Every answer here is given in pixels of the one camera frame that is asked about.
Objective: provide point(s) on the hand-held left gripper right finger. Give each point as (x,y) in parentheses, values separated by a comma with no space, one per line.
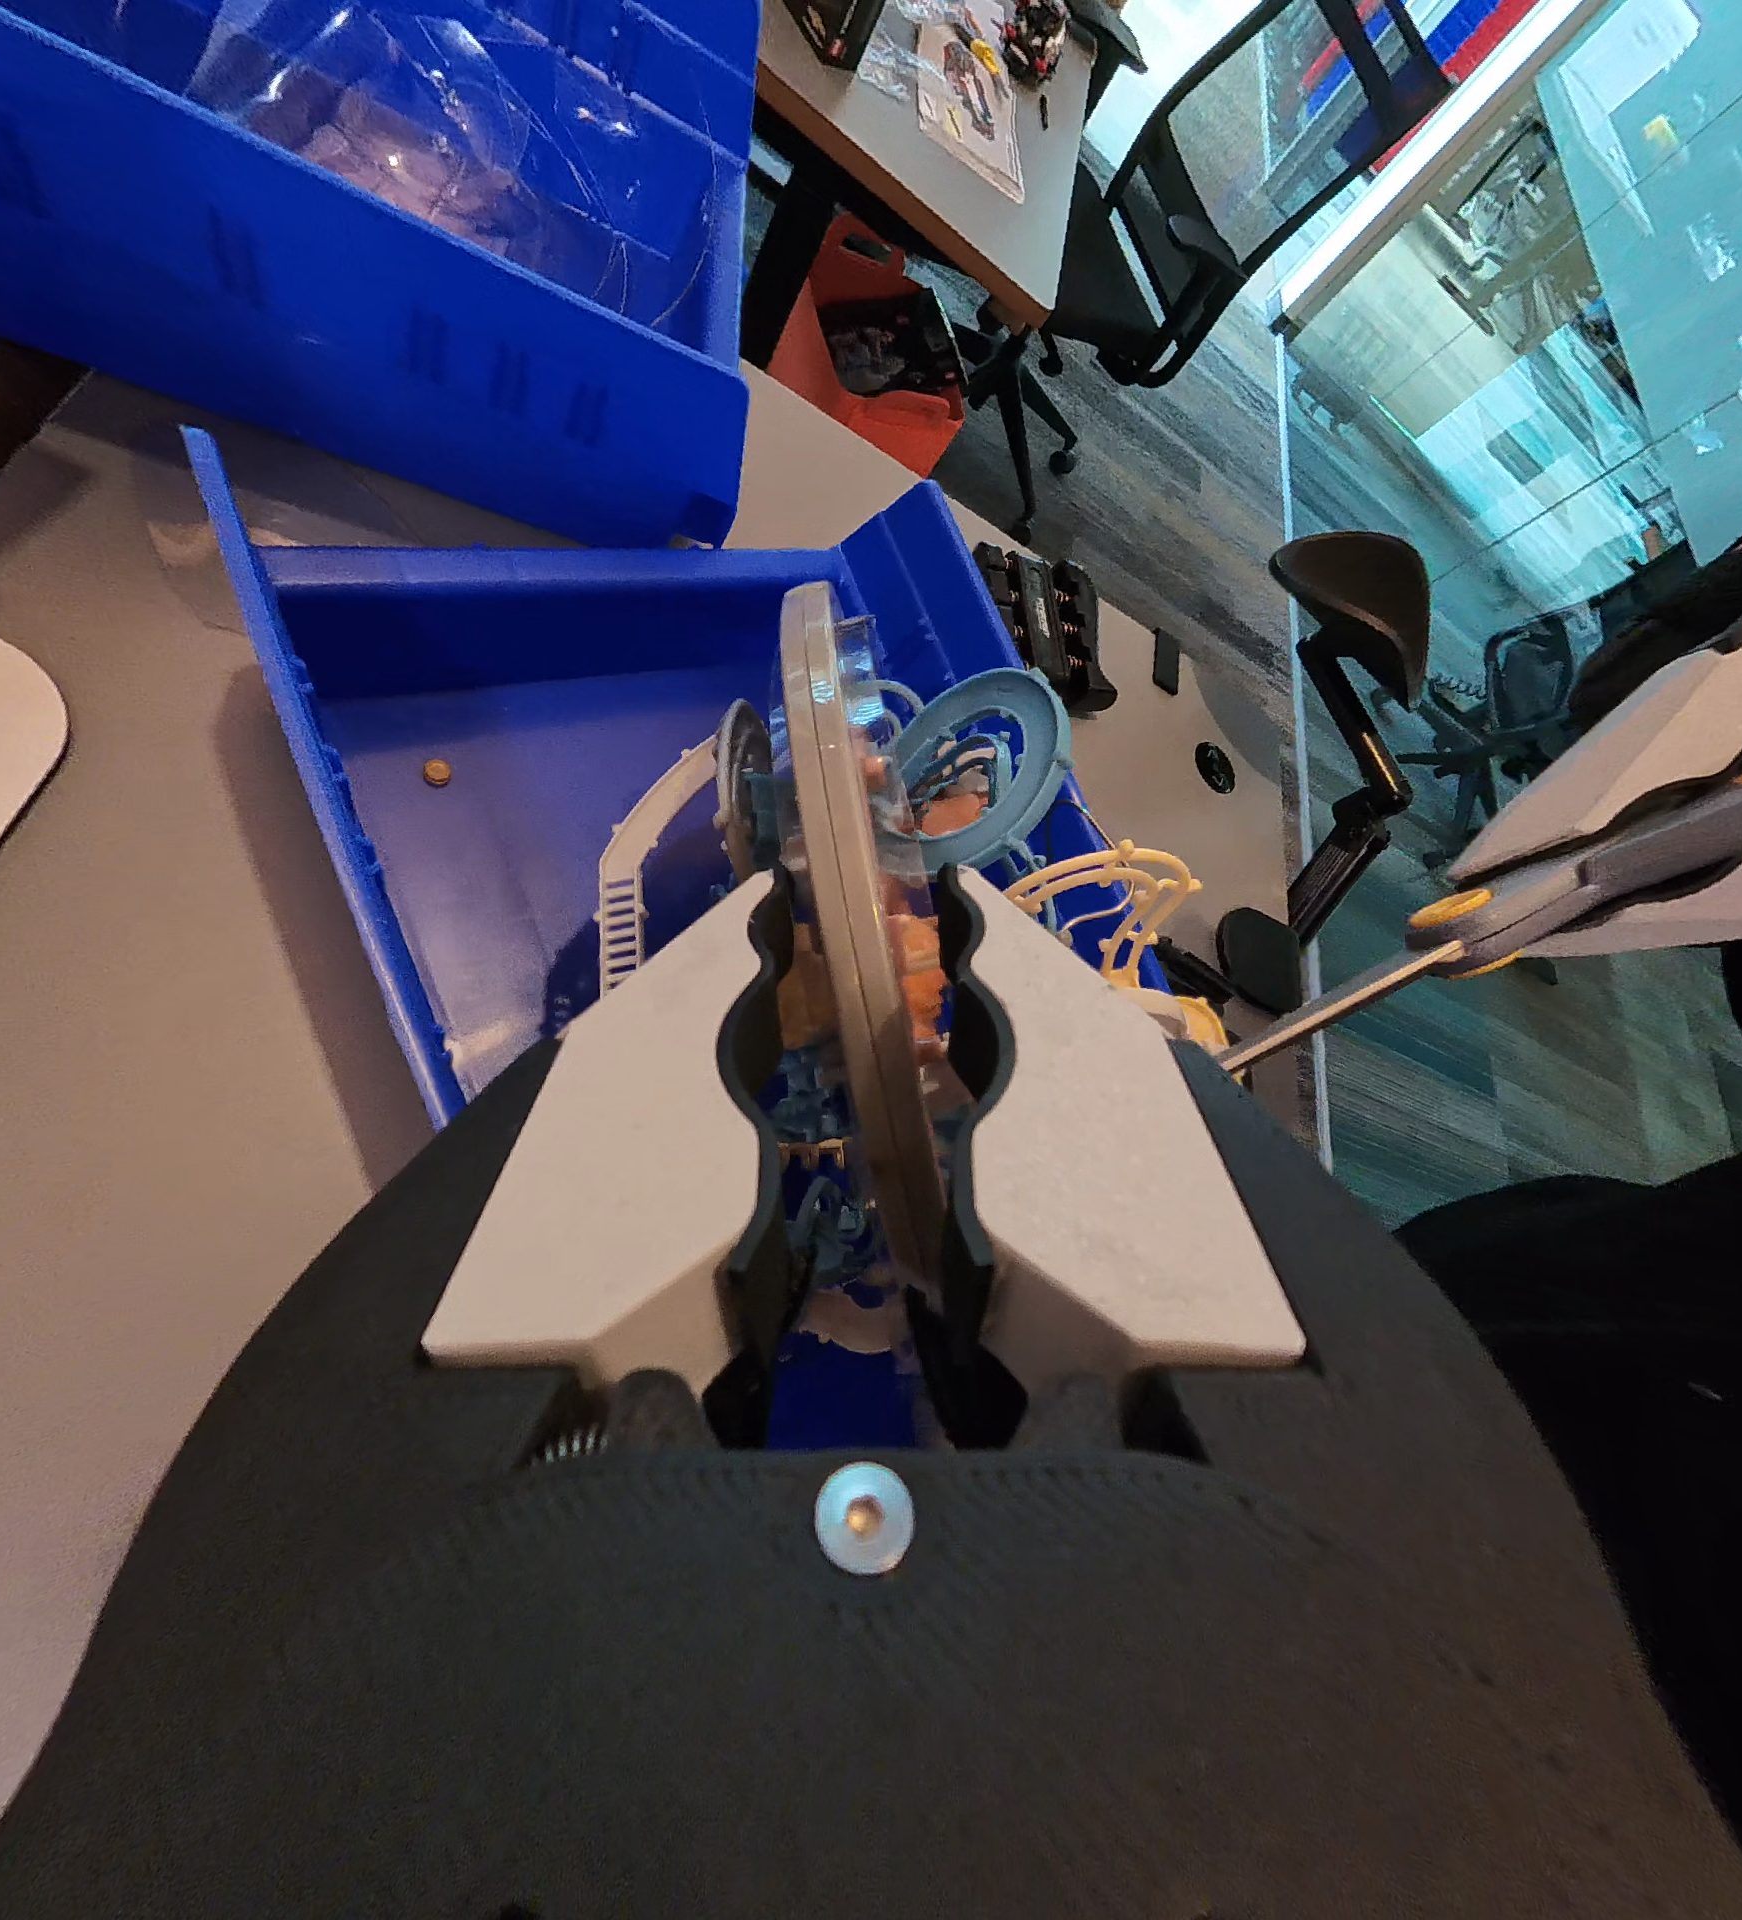
(1127,1216)

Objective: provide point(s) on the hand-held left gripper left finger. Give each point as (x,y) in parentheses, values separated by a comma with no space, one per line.
(601,1199)

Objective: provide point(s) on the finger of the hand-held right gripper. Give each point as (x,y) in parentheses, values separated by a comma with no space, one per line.
(1637,766)
(1712,931)

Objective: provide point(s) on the plastic ball maze puzzle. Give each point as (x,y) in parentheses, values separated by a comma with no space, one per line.
(850,838)

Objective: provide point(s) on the small blue plastic bin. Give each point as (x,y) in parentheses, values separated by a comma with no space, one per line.
(512,675)

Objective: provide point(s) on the black desk grommet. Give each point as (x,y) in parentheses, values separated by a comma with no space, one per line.
(1219,766)

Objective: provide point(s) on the small black desk clip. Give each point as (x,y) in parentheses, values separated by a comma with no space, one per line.
(1164,660)

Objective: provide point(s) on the person's black clothing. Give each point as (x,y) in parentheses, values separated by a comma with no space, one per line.
(1637,1426)

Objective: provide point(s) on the black hand grip exerciser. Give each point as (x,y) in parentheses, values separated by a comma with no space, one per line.
(1051,624)

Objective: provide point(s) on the orange storage bin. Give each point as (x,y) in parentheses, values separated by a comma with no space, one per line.
(872,406)

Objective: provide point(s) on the grey wood edged table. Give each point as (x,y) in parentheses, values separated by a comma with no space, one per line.
(887,166)

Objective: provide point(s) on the large blue plastic bin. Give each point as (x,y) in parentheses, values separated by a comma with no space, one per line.
(212,300)

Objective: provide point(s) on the clear plastic dome half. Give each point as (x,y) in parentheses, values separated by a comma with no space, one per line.
(481,134)

